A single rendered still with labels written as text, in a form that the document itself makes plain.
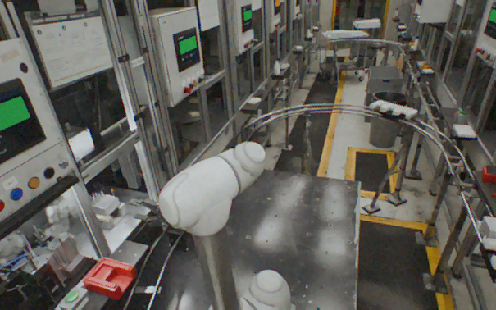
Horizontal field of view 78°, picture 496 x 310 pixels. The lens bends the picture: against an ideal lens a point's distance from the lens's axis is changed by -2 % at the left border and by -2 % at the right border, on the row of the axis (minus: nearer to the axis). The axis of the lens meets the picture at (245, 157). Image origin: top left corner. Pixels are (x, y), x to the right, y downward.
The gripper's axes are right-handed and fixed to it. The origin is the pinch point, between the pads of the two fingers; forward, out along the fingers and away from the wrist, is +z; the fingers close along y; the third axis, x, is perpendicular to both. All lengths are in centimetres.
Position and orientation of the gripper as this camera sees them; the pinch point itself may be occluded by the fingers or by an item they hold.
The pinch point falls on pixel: (137, 209)
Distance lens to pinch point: 157.7
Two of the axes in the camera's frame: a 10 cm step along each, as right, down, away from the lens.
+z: -9.4, -1.2, 3.1
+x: -3.2, 5.0, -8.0
